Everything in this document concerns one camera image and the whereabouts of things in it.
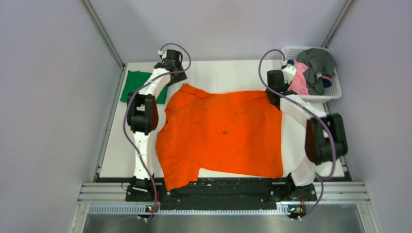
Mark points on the white plastic laundry basket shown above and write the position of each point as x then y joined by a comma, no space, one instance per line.
331,93

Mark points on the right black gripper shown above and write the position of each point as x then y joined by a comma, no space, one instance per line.
287,86

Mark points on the grey t-shirt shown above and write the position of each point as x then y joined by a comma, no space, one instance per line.
319,62

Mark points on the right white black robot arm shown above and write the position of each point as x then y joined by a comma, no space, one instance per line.
312,140

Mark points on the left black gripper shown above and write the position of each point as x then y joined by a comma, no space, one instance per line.
180,76

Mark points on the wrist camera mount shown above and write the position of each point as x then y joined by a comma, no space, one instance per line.
289,72
163,54

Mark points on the orange t-shirt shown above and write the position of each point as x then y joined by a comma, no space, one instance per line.
237,132

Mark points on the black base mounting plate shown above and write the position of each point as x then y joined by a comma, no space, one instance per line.
213,194

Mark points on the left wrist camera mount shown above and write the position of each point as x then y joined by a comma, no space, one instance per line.
163,54

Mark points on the pink t-shirt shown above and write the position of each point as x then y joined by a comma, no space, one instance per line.
299,84

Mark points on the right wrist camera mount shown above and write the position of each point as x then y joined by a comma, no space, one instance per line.
289,72

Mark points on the white slotted cable duct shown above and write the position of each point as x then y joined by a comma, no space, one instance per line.
117,209

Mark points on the folded green t-shirt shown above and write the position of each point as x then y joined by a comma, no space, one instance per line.
136,79

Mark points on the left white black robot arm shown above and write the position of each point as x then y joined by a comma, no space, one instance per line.
142,117

